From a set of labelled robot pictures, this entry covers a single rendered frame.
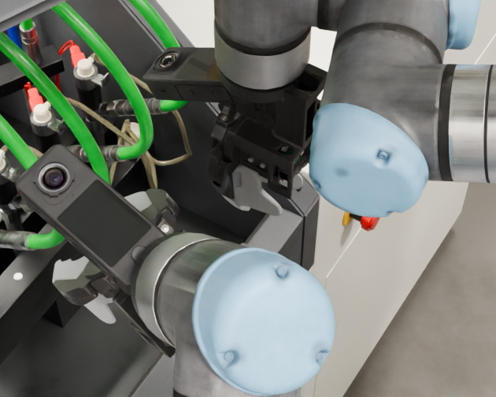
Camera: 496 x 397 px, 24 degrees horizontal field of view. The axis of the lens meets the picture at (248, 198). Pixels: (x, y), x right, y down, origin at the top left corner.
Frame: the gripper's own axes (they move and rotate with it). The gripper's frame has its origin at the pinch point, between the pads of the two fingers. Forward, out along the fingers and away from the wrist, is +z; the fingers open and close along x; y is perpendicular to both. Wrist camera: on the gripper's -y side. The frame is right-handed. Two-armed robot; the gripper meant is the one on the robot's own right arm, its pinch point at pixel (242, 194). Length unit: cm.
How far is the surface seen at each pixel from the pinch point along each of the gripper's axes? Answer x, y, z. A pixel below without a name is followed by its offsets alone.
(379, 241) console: 46, -3, 69
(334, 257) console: 29, -3, 52
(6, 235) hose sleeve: -12.5, -19.6, 6.8
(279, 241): 14.3, -3.8, 29.1
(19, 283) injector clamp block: -8.5, -25.3, 26.1
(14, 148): -12.8, -14.6, -10.9
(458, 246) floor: 89, -1, 124
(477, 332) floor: 72, 12, 124
